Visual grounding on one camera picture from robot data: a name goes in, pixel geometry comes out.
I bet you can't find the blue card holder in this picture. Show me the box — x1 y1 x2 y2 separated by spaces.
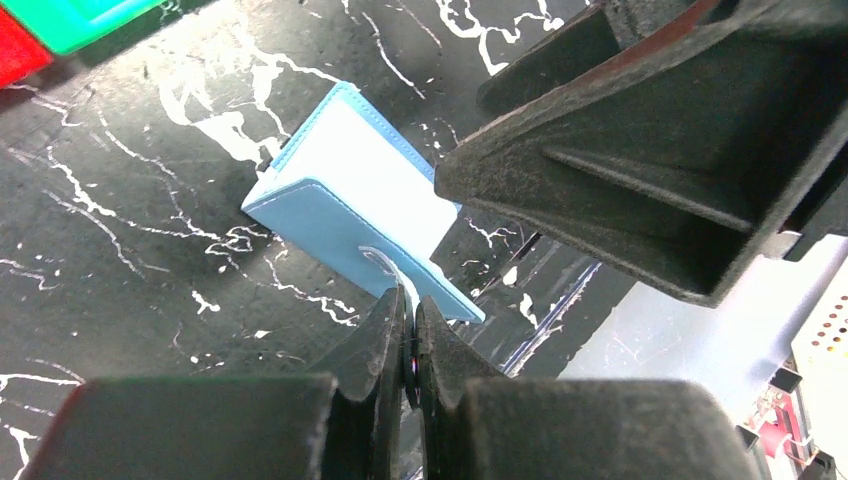
241 82 485 323

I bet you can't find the left red bin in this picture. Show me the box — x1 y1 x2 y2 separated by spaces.
0 8 54 88

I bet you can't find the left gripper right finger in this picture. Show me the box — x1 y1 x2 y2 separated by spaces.
416 298 758 479

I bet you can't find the green bin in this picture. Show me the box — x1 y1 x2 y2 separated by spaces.
1 0 162 55

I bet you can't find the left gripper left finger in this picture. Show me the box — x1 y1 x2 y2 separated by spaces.
24 288 406 479

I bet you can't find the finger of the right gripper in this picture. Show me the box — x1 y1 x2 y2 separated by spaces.
434 1 847 307
476 1 635 116

